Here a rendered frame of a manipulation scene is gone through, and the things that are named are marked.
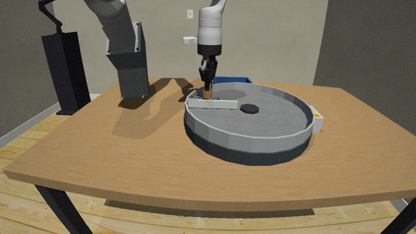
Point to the blue crate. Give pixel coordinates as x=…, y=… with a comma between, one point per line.
x=221, y=79

